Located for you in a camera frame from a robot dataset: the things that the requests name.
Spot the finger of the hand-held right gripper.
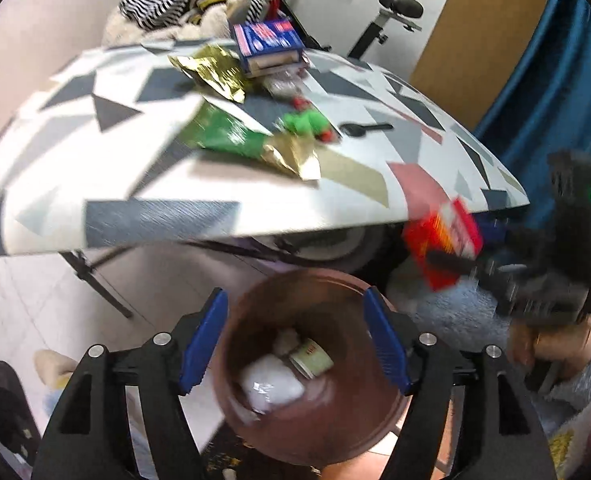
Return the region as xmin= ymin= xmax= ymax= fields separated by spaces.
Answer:
xmin=478 ymin=212 xmax=513 ymax=248
xmin=415 ymin=249 xmax=481 ymax=276

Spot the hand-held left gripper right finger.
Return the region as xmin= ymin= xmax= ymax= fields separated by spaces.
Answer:
xmin=363 ymin=286 xmax=559 ymax=480

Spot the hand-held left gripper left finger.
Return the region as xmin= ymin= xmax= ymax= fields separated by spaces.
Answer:
xmin=30 ymin=287 xmax=231 ymax=480

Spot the red cardboard box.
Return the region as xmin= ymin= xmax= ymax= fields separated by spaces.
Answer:
xmin=403 ymin=197 xmax=483 ymax=291

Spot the brown round waste bin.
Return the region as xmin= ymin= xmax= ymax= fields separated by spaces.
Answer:
xmin=214 ymin=267 xmax=411 ymax=467

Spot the person's right hand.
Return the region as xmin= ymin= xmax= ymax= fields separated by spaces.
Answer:
xmin=508 ymin=317 xmax=591 ymax=396

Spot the grey shaggy rug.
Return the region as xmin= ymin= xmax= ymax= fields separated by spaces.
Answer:
xmin=385 ymin=260 xmax=526 ymax=356

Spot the white plastic bag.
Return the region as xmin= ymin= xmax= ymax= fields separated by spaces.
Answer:
xmin=239 ymin=355 xmax=303 ymax=413

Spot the cream paper cup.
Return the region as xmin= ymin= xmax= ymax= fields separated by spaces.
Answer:
xmin=289 ymin=338 xmax=335 ymax=377

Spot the white round appliance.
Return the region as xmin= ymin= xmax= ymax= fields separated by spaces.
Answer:
xmin=255 ymin=225 xmax=391 ymax=277

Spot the black table leg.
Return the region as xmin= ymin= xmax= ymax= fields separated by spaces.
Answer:
xmin=60 ymin=250 xmax=133 ymax=318

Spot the blue curtain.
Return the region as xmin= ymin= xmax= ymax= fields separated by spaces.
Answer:
xmin=473 ymin=0 xmax=591 ymax=241

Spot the black plastic spoon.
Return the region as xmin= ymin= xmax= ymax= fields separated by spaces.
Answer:
xmin=338 ymin=122 xmax=393 ymax=139

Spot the person's patterned clothing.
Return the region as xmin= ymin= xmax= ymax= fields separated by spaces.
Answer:
xmin=545 ymin=400 xmax=591 ymax=480

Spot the wooden door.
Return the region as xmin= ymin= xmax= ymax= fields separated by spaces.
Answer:
xmin=410 ymin=0 xmax=559 ymax=131

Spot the green red toy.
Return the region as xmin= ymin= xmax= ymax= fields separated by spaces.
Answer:
xmin=275 ymin=110 xmax=329 ymax=137

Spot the green snack bag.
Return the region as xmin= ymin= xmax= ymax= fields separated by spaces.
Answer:
xmin=180 ymin=102 xmax=322 ymax=181

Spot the black exercise bike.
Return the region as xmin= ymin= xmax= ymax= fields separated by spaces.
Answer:
xmin=275 ymin=0 xmax=423 ymax=61

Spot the gold foil wrapper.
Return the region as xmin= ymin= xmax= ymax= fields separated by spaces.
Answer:
xmin=168 ymin=44 xmax=248 ymax=103

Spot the blue cardboard box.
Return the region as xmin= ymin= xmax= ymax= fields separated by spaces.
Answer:
xmin=232 ymin=19 xmax=310 ymax=78

